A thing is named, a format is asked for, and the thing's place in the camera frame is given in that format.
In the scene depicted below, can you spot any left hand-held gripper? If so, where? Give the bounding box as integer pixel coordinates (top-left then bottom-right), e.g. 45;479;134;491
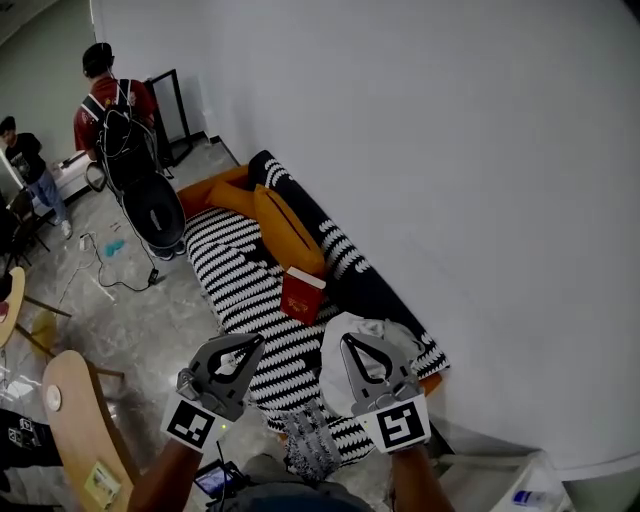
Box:
160;333;266;454

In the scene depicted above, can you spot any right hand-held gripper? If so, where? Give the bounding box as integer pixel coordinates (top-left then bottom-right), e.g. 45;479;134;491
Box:
340;332;432;455

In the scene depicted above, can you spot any red book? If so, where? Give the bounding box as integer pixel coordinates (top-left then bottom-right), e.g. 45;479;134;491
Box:
279;266;328;327

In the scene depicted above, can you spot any person's right forearm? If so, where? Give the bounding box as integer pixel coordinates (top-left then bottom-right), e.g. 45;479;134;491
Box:
389;444;444;512

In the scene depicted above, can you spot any white crumpled cloth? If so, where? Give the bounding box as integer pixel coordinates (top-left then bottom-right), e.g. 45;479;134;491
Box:
319;311;426;419

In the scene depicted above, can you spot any black white striped sofa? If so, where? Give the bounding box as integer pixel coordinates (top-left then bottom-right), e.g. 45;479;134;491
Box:
177;149;451;469

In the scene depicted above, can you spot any grey speckled blanket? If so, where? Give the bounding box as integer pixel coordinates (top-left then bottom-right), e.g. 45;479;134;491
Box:
281;399;342;484

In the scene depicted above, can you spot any small screen device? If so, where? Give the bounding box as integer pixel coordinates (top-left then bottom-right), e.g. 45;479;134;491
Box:
193;459;247;502

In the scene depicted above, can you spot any large orange cushion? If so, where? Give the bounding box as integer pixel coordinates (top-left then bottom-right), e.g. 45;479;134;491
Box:
253;183;328;279

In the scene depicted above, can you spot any person's dark shirt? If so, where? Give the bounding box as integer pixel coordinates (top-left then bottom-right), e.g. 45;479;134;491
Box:
208;452;377;512

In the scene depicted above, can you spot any long orange bolster cushion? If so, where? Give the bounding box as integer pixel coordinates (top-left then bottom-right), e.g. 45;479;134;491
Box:
204;179;262;221

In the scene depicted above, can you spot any wooden chair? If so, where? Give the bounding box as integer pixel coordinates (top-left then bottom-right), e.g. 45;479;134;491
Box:
41;349;142;512

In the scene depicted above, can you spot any white shelf unit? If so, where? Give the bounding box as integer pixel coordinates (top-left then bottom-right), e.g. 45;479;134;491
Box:
433;449;576;512

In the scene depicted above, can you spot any white bottle blue label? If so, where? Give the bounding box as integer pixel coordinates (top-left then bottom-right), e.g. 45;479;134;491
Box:
509;489;552;509

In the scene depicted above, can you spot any black device with tags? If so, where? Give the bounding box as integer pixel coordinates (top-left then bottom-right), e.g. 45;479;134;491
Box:
0;407;65;471

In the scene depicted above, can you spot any round wooden table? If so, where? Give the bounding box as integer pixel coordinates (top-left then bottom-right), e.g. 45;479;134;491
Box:
0;266;27;349

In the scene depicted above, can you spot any white low cabinet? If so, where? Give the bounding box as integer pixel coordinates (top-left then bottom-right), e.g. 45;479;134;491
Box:
51;149;103;202

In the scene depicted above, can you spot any black backpack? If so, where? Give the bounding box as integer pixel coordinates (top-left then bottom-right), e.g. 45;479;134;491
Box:
94;78;162;194

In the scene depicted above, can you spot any black chair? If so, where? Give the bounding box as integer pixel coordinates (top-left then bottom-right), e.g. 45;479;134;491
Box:
0;188;52;274

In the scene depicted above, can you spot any black power cable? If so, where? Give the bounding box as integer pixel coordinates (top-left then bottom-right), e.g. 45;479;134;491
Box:
93;238;161;294

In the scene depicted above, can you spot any black metal frame stand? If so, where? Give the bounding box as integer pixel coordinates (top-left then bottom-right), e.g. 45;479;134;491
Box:
143;68;195;169

